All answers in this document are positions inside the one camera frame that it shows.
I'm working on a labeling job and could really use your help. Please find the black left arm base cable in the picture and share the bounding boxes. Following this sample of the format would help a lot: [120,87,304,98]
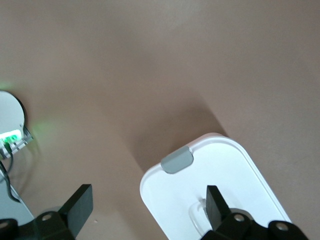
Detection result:
[0,149,21,204]

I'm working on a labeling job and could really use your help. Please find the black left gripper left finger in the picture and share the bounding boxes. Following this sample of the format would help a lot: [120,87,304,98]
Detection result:
[0,184,94,240]

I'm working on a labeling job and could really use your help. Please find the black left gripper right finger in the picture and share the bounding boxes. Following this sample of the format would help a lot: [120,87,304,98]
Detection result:
[202,184,307,240]

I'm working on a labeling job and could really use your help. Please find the white box lid grey latches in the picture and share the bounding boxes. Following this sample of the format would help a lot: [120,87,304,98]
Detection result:
[139,132,292,240]

